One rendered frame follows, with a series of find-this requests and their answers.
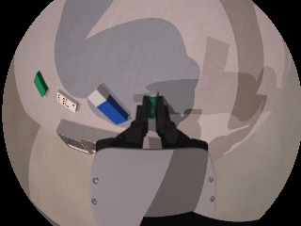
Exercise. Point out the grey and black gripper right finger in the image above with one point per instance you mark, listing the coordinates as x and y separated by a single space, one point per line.
171 137

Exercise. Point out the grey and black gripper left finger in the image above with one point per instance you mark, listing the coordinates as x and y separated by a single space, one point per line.
131 137

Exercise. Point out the white domino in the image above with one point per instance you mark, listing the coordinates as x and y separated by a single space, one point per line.
67 101

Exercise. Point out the blue and white eraser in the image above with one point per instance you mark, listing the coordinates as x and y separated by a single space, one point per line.
109 107

